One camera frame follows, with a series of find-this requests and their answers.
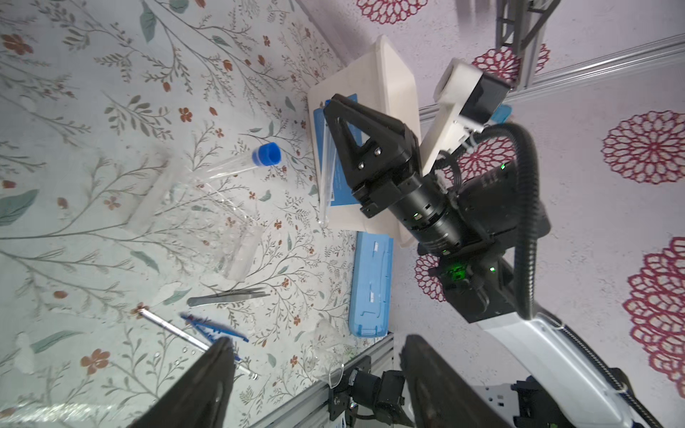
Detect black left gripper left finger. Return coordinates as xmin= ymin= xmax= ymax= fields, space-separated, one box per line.
xmin=132 ymin=337 xmax=235 ymax=428

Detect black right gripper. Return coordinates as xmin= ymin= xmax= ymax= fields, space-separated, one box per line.
xmin=324 ymin=94 xmax=482 ymax=256

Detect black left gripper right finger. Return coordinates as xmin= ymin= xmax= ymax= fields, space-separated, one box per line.
xmin=401 ymin=335 xmax=509 ymax=427

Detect white plastic bin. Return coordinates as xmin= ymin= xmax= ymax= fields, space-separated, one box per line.
xmin=306 ymin=34 xmax=424 ymax=248

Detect clear plastic test tube rack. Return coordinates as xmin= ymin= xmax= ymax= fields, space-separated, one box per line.
xmin=125 ymin=159 xmax=263 ymax=282

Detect thin blue capped test tube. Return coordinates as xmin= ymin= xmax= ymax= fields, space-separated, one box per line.
xmin=319 ymin=116 xmax=337 ymax=228

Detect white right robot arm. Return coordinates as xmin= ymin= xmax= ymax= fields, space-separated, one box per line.
xmin=323 ymin=95 xmax=658 ymax=427

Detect metal tweezers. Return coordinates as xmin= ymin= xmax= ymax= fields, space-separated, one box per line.
xmin=187 ymin=289 xmax=269 ymax=308

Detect clear glass flask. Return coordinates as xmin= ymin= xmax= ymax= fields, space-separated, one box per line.
xmin=312 ymin=319 xmax=345 ymax=389

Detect blue plastic bin lid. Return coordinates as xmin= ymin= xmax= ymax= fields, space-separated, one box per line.
xmin=349 ymin=232 xmax=394 ymax=339

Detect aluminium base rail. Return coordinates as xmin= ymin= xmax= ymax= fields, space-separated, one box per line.
xmin=252 ymin=333 xmax=394 ymax=428

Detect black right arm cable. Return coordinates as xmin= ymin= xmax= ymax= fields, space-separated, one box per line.
xmin=432 ymin=121 xmax=542 ymax=322

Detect dark grey wall shelf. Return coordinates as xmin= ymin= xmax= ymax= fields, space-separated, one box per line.
xmin=495 ymin=0 xmax=561 ymax=91

